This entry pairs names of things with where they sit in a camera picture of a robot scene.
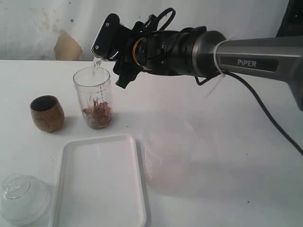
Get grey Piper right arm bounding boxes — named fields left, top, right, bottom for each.
left=91, top=14, right=303, bottom=108

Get clear plastic shaker cup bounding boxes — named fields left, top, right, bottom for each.
left=73, top=67, right=113, bottom=121

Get stainless steel cup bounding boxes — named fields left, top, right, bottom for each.
left=91, top=48, right=120, bottom=62

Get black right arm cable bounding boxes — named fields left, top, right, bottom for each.
left=137, top=8, right=303, bottom=154

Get brown scraps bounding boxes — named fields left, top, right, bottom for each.
left=82, top=99, right=112, bottom=129

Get brown wooden cup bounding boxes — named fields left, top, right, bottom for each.
left=30, top=95, right=64, bottom=132

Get dark object behind table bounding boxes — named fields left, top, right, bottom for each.
left=276, top=0, right=303, bottom=37

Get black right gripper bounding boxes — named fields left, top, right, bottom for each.
left=91, top=13, right=206, bottom=89

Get white stained backdrop sheet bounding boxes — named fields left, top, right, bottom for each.
left=0, top=0, right=288, bottom=61

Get clear shaker dome lid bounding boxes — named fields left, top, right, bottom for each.
left=0, top=174, right=51, bottom=226

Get white plastic tray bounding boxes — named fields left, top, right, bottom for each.
left=49, top=134, right=147, bottom=227

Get translucent plastic measuring tub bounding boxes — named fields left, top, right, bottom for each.
left=143, top=115, right=197, bottom=195

